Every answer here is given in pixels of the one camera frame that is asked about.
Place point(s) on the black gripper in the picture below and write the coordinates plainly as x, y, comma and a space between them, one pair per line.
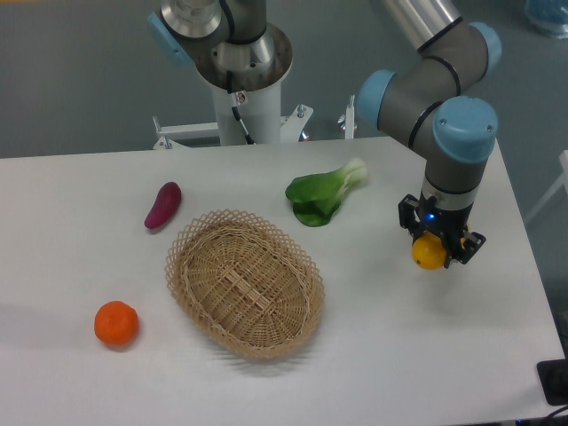
444, 214

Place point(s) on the yellow mango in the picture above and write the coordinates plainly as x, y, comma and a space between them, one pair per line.
428, 252

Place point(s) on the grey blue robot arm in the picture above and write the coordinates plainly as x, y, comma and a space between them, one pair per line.
244, 59

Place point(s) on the woven wicker basket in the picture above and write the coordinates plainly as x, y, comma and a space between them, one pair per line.
245, 284

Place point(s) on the green bok choy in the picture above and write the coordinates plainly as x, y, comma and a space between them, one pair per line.
315, 198

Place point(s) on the black device at table edge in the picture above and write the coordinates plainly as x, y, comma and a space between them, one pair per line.
553, 380

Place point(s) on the blue plastic bag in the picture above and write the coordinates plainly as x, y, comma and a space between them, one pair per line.
549, 16

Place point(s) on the purple sweet potato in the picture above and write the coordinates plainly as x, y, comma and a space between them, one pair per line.
165, 206

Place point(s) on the orange tangerine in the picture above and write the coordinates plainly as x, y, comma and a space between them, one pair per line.
116, 323

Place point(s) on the white frame at right edge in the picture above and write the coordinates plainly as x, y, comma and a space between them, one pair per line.
555, 187

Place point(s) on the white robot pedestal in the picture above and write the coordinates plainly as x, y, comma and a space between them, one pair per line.
242, 118

